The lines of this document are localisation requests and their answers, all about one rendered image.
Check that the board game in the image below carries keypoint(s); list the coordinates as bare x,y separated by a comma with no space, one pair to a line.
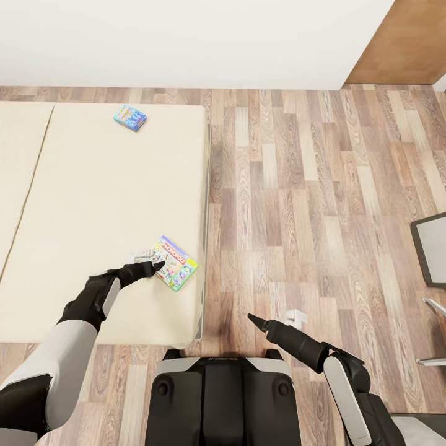
178,268
130,117

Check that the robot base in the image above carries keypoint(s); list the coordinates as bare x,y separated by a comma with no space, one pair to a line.
222,401

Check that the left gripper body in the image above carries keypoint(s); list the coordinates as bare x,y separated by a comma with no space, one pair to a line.
140,270

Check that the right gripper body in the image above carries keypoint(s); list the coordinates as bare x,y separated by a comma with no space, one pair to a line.
287,337

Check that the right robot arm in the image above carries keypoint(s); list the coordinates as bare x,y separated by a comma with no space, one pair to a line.
365,418

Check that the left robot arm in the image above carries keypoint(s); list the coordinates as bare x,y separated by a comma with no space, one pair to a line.
43,392

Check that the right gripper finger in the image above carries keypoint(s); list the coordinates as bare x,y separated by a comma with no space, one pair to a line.
262,324

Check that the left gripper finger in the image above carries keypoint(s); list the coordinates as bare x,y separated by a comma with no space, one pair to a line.
158,266

